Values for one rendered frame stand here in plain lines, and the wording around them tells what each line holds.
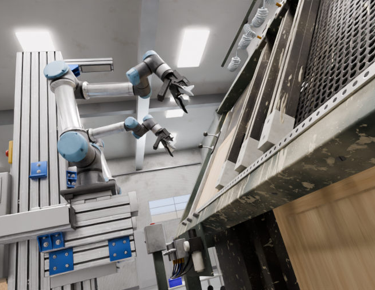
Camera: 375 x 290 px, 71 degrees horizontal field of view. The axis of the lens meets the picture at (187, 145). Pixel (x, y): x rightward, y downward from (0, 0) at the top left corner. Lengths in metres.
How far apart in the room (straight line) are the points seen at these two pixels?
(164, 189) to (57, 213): 11.11
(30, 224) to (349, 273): 1.06
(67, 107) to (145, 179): 11.00
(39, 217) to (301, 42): 1.17
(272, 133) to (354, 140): 0.32
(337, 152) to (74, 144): 0.96
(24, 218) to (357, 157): 1.05
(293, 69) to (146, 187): 11.33
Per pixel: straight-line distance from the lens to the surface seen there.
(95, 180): 1.26
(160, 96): 1.26
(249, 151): 0.99
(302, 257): 1.13
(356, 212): 0.89
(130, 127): 1.83
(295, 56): 1.08
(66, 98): 1.36
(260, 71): 1.60
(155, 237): 1.91
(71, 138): 1.21
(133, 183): 12.16
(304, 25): 1.25
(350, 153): 0.59
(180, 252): 1.45
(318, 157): 0.61
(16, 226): 1.16
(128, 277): 11.64
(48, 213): 1.14
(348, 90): 0.58
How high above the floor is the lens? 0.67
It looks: 23 degrees up
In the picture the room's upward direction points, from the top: 14 degrees counter-clockwise
